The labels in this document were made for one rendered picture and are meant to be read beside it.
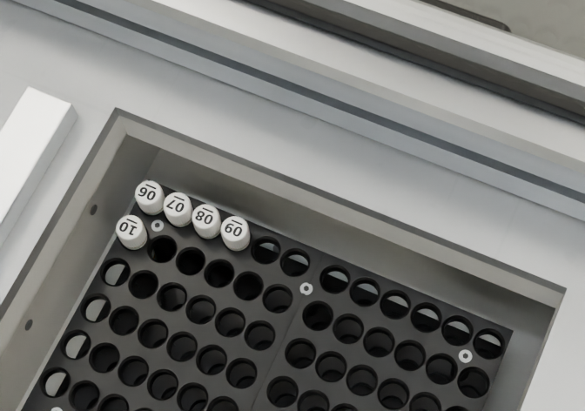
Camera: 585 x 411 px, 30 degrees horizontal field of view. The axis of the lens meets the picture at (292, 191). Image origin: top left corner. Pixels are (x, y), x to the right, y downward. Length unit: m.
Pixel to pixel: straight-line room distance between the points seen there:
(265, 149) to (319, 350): 0.09
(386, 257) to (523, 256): 0.13
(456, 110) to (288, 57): 0.07
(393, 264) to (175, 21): 0.18
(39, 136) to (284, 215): 0.15
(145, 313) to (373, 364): 0.10
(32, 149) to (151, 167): 0.13
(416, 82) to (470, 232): 0.07
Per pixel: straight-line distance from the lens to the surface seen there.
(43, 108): 0.46
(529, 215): 0.44
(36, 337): 0.53
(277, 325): 0.47
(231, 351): 0.47
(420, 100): 0.41
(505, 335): 0.47
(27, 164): 0.45
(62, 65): 0.49
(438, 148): 0.43
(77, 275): 0.55
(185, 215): 0.48
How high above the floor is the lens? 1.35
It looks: 67 degrees down
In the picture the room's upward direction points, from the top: 8 degrees counter-clockwise
